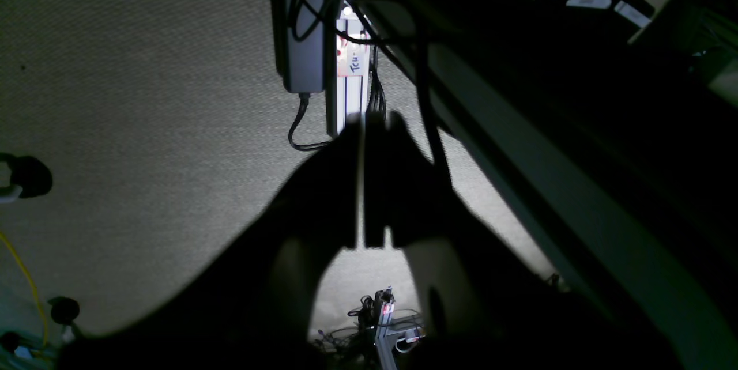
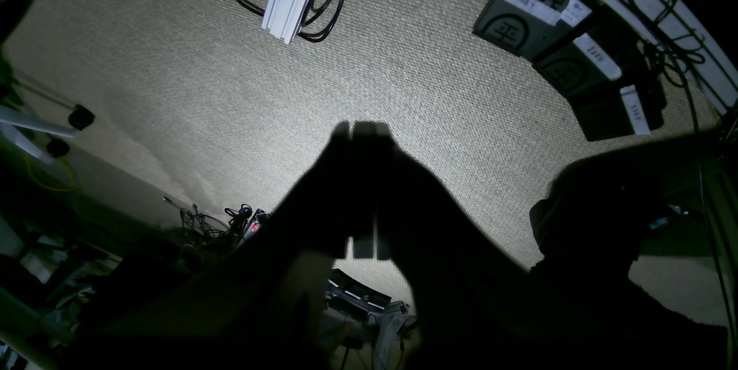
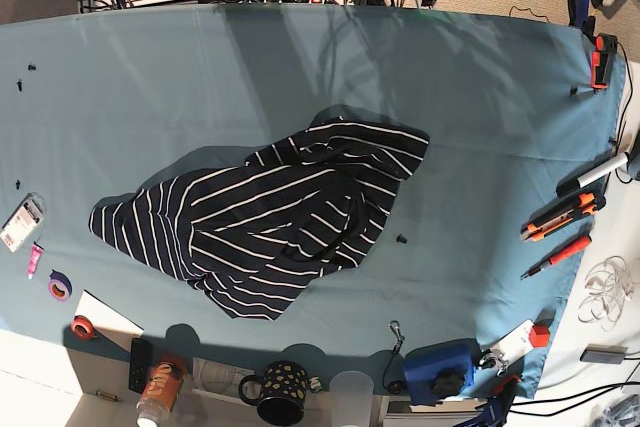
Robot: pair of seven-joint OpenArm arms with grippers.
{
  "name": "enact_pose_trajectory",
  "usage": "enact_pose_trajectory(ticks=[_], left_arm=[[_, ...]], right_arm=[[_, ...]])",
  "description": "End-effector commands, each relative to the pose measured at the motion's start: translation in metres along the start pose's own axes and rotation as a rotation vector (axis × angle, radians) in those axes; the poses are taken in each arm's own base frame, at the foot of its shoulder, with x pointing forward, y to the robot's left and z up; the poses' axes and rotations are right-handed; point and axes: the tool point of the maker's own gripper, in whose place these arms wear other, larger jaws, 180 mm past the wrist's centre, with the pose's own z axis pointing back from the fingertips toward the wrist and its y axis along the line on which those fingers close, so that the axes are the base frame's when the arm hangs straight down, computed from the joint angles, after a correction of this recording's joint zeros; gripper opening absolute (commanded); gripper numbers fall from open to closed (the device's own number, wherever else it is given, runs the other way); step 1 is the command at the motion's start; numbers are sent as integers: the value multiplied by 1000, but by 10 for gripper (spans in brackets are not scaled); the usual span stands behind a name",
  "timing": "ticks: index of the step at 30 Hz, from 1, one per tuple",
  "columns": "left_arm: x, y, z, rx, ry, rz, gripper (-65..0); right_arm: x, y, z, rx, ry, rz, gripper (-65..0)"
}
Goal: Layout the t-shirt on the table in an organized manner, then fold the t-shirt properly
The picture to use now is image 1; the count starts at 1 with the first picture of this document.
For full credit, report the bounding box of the aluminium frame post with label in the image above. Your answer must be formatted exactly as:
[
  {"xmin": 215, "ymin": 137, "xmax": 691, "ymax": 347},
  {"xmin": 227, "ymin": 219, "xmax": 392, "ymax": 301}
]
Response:
[{"xmin": 325, "ymin": 35, "xmax": 371, "ymax": 137}]

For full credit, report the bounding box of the small aluminium camera stand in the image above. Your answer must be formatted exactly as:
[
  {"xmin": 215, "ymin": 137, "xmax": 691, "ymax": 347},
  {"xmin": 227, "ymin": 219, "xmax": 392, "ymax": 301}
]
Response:
[{"xmin": 342, "ymin": 286, "xmax": 427, "ymax": 369}]

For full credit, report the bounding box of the yellow cable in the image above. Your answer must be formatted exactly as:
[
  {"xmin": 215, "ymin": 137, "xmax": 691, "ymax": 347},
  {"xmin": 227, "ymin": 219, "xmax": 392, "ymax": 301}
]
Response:
[{"xmin": 0, "ymin": 232, "xmax": 50, "ymax": 353}]

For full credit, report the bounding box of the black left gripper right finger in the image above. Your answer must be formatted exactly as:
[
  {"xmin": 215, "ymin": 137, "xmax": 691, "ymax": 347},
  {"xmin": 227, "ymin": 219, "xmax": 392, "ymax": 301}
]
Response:
[{"xmin": 364, "ymin": 113, "xmax": 554, "ymax": 336}]

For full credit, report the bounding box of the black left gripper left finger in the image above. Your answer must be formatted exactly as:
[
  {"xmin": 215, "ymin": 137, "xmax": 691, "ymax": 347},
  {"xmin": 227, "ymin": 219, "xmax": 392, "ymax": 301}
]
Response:
[{"xmin": 220, "ymin": 122, "xmax": 363, "ymax": 336}]

